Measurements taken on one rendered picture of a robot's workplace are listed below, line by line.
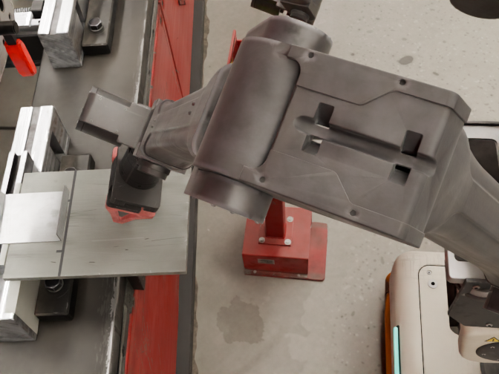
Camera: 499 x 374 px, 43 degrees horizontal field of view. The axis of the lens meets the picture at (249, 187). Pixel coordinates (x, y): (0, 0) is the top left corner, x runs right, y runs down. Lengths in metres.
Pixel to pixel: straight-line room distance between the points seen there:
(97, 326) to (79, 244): 0.15
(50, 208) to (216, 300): 1.04
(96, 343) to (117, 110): 0.41
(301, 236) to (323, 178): 1.59
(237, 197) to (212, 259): 1.69
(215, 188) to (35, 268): 0.65
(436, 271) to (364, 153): 1.41
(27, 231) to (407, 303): 1.01
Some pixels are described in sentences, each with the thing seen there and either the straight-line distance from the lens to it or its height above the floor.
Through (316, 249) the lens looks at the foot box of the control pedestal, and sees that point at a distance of 2.01.
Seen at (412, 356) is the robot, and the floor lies 0.28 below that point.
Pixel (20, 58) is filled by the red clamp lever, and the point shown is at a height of 1.19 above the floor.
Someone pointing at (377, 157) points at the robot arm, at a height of 1.56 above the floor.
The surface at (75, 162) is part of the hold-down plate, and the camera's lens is 1.16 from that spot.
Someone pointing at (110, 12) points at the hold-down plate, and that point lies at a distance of 1.39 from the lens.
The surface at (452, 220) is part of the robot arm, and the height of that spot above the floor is 1.50.
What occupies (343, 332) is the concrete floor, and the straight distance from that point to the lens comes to 1.92.
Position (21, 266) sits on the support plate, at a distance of 0.97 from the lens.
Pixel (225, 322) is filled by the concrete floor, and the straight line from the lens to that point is 1.94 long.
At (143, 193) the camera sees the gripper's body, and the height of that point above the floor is 1.10.
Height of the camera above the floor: 1.81
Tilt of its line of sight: 58 degrees down
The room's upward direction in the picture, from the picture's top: 7 degrees counter-clockwise
